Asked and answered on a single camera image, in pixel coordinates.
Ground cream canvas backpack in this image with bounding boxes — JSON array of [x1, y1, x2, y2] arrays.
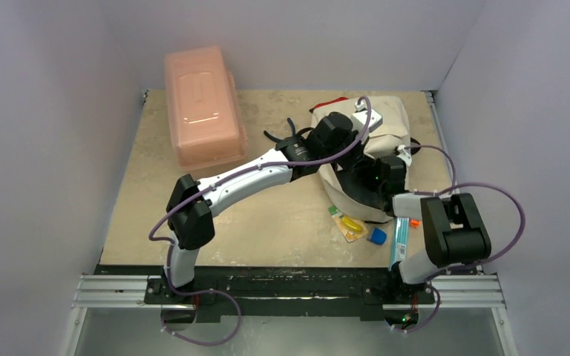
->
[[265, 96, 424, 225]]

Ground banana eraser blister pack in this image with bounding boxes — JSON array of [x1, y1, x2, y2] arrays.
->
[[328, 205, 369, 243]]

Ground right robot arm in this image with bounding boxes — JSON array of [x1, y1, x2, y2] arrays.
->
[[348, 156, 491, 302]]

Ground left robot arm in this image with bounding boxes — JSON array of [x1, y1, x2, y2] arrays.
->
[[163, 109, 383, 303]]

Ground blue pencil pack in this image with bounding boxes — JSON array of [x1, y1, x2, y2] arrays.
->
[[389, 217, 410, 269]]

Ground blue grey eraser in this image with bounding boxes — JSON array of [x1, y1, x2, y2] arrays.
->
[[367, 228, 387, 245]]

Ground orange pencil sharpener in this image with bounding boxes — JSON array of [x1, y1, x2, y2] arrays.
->
[[409, 220, 422, 228]]

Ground pink plastic storage box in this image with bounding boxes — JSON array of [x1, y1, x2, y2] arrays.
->
[[164, 46, 247, 171]]

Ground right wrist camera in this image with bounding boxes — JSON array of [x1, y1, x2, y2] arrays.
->
[[395, 145, 413, 167]]

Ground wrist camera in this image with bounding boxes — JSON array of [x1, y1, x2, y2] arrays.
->
[[350, 100, 383, 133], [395, 145, 413, 167]]

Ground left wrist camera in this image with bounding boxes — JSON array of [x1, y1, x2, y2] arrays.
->
[[350, 100, 383, 133]]

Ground red handled utility knife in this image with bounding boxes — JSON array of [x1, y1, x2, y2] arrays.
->
[[309, 96, 349, 113]]

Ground blue handled pliers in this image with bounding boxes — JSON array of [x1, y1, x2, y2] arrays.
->
[[262, 117, 297, 144]]

